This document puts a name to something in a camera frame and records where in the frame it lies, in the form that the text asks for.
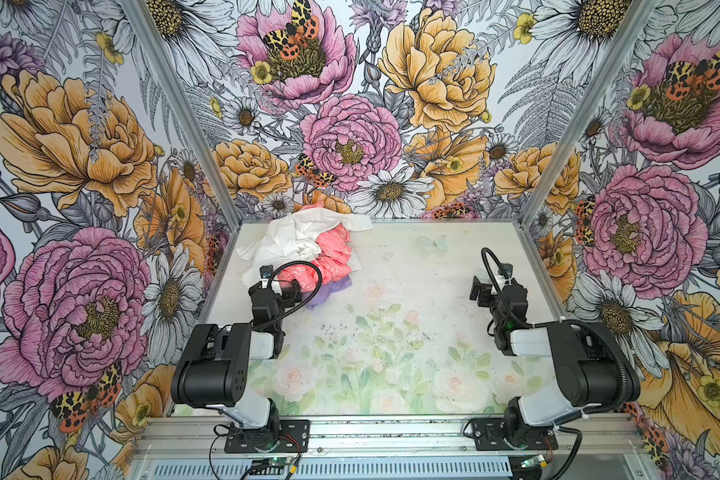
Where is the purple cloth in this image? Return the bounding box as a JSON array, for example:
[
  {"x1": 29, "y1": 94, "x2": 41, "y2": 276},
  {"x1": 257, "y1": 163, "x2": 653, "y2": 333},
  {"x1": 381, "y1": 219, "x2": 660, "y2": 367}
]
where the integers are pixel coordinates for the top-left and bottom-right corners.
[{"x1": 307, "y1": 276, "x2": 352, "y2": 309}]

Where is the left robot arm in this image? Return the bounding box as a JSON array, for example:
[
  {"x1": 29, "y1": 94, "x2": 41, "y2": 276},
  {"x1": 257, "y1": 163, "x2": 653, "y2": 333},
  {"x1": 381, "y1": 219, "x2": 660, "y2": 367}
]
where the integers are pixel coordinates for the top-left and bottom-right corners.
[{"x1": 171, "y1": 280, "x2": 302, "y2": 453}]

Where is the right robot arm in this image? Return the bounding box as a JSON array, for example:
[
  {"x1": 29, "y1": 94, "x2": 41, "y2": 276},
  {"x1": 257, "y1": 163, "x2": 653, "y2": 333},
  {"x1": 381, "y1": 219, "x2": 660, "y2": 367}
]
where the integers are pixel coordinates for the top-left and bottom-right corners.
[{"x1": 463, "y1": 277, "x2": 640, "y2": 451}]

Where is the white cloth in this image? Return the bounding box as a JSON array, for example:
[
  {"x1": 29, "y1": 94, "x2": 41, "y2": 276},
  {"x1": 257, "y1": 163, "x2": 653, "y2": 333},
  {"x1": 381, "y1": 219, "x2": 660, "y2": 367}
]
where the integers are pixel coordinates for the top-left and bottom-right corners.
[{"x1": 236, "y1": 207, "x2": 373, "y2": 285}]

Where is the pink printed cloth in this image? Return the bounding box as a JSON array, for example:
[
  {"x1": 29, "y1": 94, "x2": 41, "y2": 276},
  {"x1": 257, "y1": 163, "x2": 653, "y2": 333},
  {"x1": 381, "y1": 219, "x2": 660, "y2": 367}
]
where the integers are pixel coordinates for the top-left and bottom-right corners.
[{"x1": 277, "y1": 225, "x2": 352, "y2": 293}]

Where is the green circuit board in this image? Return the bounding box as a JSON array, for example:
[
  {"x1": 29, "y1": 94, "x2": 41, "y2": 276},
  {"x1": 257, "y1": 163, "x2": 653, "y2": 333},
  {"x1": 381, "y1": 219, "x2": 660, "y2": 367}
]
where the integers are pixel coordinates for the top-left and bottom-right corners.
[
  {"x1": 249, "y1": 457, "x2": 300, "y2": 478},
  {"x1": 519, "y1": 454, "x2": 548, "y2": 469}
]

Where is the right green circuit board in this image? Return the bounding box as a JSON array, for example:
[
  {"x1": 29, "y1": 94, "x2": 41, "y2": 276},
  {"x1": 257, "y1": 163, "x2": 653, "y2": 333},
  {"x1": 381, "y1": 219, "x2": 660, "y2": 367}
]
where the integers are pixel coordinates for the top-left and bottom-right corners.
[{"x1": 519, "y1": 454, "x2": 548, "y2": 469}]

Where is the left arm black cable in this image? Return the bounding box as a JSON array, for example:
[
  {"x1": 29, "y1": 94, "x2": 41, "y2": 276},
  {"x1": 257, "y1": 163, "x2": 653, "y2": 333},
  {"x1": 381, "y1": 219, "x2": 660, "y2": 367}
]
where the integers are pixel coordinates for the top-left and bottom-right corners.
[{"x1": 253, "y1": 260, "x2": 324, "y2": 331}]

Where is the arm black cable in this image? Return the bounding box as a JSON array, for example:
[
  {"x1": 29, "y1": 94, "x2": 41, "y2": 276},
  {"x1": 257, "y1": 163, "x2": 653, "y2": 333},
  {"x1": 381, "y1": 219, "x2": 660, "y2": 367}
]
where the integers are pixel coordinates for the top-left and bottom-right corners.
[
  {"x1": 253, "y1": 260, "x2": 324, "y2": 331},
  {"x1": 481, "y1": 247, "x2": 631, "y2": 415}
]

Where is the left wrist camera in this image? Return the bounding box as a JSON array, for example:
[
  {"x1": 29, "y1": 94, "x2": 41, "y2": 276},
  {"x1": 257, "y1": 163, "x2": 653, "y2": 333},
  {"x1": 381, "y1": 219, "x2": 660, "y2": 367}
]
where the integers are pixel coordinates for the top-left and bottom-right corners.
[{"x1": 259, "y1": 265, "x2": 274, "y2": 284}]

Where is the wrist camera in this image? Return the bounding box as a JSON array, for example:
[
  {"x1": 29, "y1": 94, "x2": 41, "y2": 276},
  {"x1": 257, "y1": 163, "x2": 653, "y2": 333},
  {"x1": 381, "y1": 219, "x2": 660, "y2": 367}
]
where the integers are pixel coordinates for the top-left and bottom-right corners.
[
  {"x1": 489, "y1": 263, "x2": 514, "y2": 294},
  {"x1": 259, "y1": 265, "x2": 274, "y2": 284}
]

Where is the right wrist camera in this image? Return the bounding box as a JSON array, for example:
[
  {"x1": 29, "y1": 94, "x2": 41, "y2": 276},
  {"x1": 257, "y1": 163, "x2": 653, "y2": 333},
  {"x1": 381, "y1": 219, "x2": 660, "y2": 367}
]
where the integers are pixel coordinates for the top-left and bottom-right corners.
[{"x1": 489, "y1": 263, "x2": 514, "y2": 294}]

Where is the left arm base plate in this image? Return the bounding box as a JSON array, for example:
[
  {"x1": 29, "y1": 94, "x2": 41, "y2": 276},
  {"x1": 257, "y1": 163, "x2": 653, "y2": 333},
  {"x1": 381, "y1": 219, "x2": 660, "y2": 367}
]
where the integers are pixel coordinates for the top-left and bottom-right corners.
[{"x1": 224, "y1": 420, "x2": 311, "y2": 454}]

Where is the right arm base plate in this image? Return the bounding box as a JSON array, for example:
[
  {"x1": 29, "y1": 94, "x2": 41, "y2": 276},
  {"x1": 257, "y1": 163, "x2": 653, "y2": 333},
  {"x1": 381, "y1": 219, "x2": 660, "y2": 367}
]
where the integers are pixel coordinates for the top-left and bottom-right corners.
[{"x1": 462, "y1": 417, "x2": 558, "y2": 451}]

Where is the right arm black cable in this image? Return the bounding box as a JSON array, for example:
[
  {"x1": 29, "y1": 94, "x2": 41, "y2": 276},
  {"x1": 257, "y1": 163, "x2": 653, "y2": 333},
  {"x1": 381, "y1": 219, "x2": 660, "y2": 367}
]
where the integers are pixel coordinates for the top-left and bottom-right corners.
[{"x1": 481, "y1": 247, "x2": 631, "y2": 415}]

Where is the aluminium front rail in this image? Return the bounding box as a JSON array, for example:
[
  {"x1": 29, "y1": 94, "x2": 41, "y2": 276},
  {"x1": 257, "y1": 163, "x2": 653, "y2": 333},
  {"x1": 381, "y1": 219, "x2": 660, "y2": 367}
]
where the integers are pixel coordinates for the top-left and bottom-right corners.
[{"x1": 126, "y1": 414, "x2": 661, "y2": 479}]

